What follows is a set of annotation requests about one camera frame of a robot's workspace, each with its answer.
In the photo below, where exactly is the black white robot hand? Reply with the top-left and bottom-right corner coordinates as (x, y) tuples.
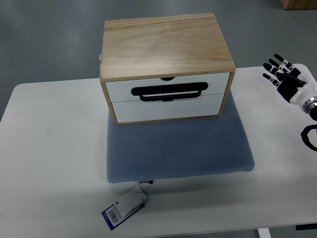
(263, 54), (317, 109)

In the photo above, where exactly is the black drawer handle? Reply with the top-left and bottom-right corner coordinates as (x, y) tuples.
(131, 82), (209, 102)

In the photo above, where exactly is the white drawer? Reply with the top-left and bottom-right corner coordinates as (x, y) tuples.
(106, 72), (230, 102)
(112, 94), (223, 123)

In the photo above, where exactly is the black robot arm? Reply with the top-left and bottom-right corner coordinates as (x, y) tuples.
(302, 96), (317, 121)

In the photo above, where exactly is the wooden drawer cabinet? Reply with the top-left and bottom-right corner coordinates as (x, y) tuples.
(100, 13), (236, 125)

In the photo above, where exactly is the cardboard box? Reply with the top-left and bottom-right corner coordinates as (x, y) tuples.
(279, 0), (317, 10)

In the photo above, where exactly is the black table controller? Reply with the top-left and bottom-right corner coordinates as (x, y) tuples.
(295, 223), (317, 231)

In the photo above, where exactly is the white table leg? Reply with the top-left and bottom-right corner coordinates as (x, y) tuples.
(257, 228), (271, 238)

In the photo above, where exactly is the blue grey cushion mat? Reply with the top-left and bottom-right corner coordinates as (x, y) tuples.
(106, 95), (255, 183)

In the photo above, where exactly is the white blue price tag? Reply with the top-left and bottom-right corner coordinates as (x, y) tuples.
(101, 185), (148, 231)

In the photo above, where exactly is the black cable loop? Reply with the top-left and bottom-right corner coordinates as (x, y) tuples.
(300, 125), (317, 150)

